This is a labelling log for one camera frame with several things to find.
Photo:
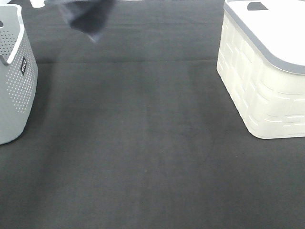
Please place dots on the grey perforated laundry basket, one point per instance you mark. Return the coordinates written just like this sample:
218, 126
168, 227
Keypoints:
18, 73

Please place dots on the black table cloth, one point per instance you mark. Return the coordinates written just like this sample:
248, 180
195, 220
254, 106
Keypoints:
137, 131

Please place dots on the cream lidded storage box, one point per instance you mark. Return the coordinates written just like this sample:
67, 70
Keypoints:
261, 61

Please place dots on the grey-blue microfibre towel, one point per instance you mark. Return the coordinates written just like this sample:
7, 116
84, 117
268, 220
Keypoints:
86, 16

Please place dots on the white object at table edge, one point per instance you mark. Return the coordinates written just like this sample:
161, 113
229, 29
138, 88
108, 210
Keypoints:
37, 3

